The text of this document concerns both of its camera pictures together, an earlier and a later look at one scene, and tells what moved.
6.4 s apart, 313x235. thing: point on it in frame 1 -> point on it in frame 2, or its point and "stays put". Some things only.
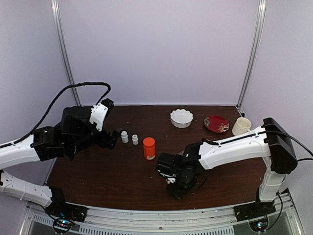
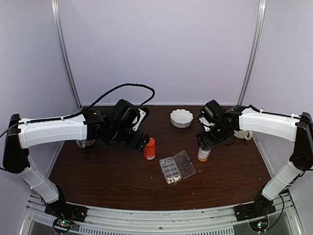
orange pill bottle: x=149 y=148 stays put
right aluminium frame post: x=261 y=11 stays put
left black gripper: x=103 y=142 -> x=134 y=143
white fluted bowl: x=181 y=118 stays put
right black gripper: x=179 y=194 -> x=204 y=141
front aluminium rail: x=205 y=221 stays put
